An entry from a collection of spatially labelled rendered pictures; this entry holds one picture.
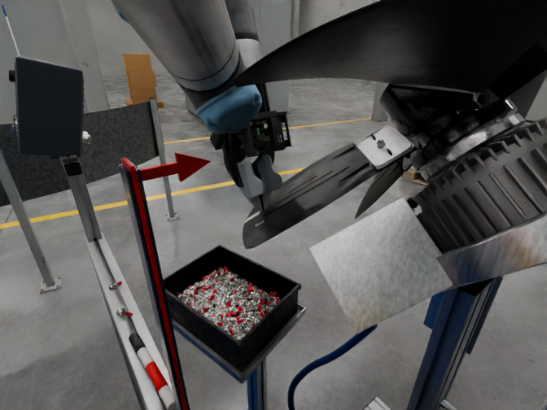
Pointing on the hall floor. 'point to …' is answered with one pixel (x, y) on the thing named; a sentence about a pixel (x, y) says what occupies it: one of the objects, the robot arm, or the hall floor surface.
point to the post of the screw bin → (258, 388)
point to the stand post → (448, 343)
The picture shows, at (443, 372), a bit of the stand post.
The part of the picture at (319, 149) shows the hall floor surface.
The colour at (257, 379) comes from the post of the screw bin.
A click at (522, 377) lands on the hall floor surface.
